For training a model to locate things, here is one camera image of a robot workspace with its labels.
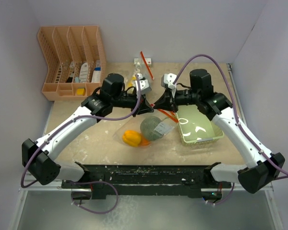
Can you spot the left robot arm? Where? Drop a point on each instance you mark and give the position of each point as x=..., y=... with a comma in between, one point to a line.
x=38, y=157

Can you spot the white blue box organizer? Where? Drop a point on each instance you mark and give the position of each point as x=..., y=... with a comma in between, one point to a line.
x=96, y=77

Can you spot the netted green melon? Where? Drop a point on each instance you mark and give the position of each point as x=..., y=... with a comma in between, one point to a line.
x=147, y=128

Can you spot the yellow bell pepper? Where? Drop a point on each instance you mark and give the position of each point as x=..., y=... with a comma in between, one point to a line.
x=132, y=138

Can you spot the black table edge rail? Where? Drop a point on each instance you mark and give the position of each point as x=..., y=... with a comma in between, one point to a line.
x=193, y=181

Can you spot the yellow item in organizer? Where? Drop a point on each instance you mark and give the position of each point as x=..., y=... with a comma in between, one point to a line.
x=80, y=92

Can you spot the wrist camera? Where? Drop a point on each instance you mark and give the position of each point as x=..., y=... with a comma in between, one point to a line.
x=168, y=81
x=141, y=84

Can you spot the small green white box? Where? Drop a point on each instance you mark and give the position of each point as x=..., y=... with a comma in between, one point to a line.
x=139, y=62

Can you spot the orange fruit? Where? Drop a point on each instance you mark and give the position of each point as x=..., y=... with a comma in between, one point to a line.
x=144, y=142

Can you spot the pale green plastic basket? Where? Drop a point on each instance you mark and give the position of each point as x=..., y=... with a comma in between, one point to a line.
x=195, y=128

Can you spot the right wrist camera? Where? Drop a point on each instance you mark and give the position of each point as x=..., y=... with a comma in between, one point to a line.
x=168, y=81

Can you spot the peach desk organizer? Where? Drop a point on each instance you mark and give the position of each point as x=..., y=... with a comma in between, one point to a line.
x=65, y=49

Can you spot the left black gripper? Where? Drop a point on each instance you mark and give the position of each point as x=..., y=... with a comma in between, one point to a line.
x=145, y=107

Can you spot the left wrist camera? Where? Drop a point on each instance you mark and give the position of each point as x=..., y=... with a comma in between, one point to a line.
x=141, y=84

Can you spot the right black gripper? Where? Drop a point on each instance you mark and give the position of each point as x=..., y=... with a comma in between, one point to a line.
x=167, y=102

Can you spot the clear zip bag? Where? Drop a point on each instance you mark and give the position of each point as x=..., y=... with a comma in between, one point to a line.
x=168, y=123
x=144, y=70

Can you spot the white remote in organizer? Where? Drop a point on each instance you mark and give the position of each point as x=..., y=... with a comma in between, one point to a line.
x=84, y=70

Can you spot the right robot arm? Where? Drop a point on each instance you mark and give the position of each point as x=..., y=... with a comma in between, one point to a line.
x=261, y=165

